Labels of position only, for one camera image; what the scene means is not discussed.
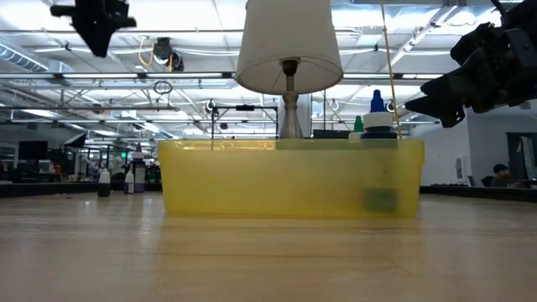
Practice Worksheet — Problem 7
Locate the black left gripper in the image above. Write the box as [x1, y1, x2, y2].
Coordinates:
[50, 0, 138, 58]

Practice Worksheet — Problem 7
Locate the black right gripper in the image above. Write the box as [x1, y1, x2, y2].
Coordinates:
[404, 0, 537, 128]

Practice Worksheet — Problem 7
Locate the large blue food coloring bottle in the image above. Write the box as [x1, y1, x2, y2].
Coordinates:
[361, 89, 399, 213]

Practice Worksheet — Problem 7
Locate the large green food coloring bottle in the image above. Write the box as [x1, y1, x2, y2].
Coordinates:
[348, 115, 365, 141]

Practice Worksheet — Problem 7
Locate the small dark dropper bottle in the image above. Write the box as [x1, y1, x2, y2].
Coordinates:
[97, 168, 112, 198]

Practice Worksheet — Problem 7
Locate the long ceiling light strip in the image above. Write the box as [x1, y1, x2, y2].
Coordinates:
[341, 72, 444, 81]
[0, 72, 236, 81]

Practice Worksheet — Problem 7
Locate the person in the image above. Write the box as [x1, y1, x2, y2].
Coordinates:
[482, 163, 519, 189]

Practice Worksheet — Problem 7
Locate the black monitor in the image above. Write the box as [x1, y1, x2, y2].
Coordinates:
[18, 140, 49, 161]

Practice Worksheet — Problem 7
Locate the black ventilated equipment box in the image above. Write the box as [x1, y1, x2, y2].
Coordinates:
[312, 128, 352, 139]

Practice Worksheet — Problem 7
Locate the silver table lamp white shade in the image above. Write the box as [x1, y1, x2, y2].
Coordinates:
[234, 0, 344, 139]

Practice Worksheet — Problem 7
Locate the yellow translucent plastic bin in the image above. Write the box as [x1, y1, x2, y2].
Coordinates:
[158, 138, 425, 219]

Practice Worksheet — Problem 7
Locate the black ceiling cable reel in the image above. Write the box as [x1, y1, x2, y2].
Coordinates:
[152, 36, 185, 73]

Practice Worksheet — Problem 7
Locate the coiled black cable loop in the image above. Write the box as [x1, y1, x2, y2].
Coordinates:
[153, 80, 174, 96]

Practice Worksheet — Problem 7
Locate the yellow hanging cable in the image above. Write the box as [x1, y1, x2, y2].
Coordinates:
[379, 0, 404, 139]

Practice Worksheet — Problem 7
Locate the silver ventilation duct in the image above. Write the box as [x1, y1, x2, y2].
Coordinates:
[0, 43, 50, 73]

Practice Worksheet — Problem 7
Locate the black metal station frame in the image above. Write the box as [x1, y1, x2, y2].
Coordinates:
[211, 104, 279, 148]

